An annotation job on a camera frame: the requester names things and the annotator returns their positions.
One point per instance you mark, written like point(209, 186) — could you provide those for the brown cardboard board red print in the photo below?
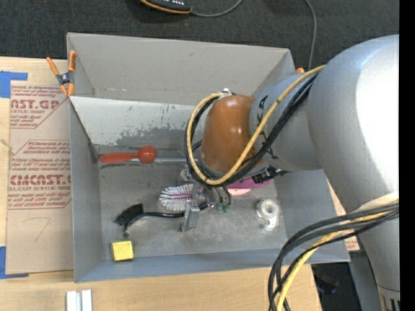
point(39, 232)

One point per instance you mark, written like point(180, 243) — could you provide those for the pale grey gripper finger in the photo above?
point(194, 217)
point(185, 222)

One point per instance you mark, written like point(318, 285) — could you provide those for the red plastic spoon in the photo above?
point(147, 154)

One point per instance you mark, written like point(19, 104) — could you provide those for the yellow cube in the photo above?
point(122, 250)

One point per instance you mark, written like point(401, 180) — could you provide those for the pink round thing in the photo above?
point(240, 190)

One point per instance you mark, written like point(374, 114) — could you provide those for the pink and white brush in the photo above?
point(175, 198)

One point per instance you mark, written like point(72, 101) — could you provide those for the black cylinder on white bracket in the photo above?
point(264, 175)

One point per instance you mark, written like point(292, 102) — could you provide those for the grey metal bin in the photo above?
point(146, 235)

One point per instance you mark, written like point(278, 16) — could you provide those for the black brush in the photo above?
point(129, 214)

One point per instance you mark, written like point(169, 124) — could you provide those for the white plastic fitting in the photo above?
point(268, 211)

